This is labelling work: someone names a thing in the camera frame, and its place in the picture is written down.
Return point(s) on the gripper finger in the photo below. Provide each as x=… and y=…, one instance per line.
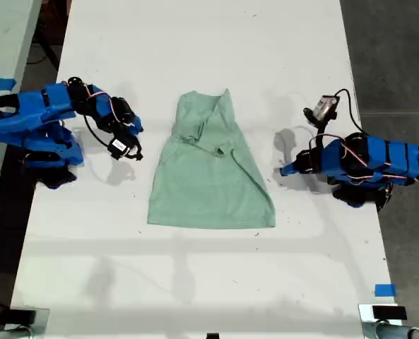
x=134, y=124
x=291, y=168

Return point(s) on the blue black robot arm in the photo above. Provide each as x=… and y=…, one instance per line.
x=29, y=113
x=382, y=157

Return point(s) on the pale green T-shirt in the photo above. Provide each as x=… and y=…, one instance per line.
x=209, y=183

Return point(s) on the white side table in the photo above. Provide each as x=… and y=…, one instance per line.
x=4, y=42

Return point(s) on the square blue tape piece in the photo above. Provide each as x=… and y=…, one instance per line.
x=385, y=290

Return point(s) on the shiny metal plate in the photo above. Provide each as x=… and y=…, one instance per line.
x=43, y=318
x=364, y=319

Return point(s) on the small black box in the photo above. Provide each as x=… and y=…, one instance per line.
x=389, y=313
x=22, y=316

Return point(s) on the small black clip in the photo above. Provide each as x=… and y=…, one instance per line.
x=212, y=336

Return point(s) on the grey metal tube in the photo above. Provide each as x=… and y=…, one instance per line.
x=7, y=333
x=403, y=332

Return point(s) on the arm camera box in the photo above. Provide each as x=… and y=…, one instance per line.
x=326, y=107
x=120, y=146

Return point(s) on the arm camera stalk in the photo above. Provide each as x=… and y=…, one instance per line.
x=322, y=132

